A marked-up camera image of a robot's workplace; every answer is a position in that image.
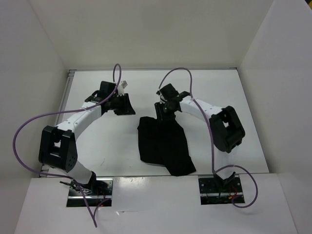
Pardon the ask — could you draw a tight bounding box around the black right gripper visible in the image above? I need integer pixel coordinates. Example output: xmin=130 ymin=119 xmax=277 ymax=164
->
xmin=155 ymin=100 xmax=177 ymax=124

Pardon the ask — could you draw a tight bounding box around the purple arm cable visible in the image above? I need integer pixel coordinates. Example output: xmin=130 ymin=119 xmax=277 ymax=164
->
xmin=12 ymin=63 xmax=123 ymax=228
xmin=157 ymin=67 xmax=259 ymax=208

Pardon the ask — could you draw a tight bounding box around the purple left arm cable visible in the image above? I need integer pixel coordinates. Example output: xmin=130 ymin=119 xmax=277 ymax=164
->
xmin=12 ymin=63 xmax=123 ymax=228

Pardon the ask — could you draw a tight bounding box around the metal base plate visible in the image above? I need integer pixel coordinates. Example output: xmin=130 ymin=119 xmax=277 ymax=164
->
xmin=61 ymin=177 xmax=114 ymax=208
xmin=198 ymin=175 xmax=245 ymax=205

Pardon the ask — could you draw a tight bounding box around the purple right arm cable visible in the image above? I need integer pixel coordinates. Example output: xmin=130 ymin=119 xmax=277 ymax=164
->
xmin=157 ymin=67 xmax=259 ymax=208

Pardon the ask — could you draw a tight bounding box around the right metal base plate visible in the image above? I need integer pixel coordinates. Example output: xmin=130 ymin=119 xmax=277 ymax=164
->
xmin=198 ymin=175 xmax=245 ymax=205

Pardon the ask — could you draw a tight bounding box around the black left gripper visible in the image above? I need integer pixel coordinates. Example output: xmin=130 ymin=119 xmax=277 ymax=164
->
xmin=108 ymin=93 xmax=136 ymax=116

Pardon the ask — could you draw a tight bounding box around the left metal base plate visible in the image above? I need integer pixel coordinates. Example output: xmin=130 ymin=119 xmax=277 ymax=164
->
xmin=61 ymin=177 xmax=114 ymax=208

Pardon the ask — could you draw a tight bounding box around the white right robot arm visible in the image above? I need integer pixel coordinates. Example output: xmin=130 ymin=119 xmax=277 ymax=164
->
xmin=155 ymin=84 xmax=245 ymax=192

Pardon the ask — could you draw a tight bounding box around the black fabric skirt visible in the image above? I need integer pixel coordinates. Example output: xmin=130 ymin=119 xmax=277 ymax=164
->
xmin=137 ymin=117 xmax=196 ymax=176

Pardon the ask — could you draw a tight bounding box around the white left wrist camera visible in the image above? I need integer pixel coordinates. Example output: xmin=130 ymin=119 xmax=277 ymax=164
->
xmin=117 ymin=80 xmax=128 ymax=96

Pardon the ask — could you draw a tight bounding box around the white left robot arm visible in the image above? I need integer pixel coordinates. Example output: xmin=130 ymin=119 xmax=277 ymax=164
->
xmin=39 ymin=81 xmax=135 ymax=195

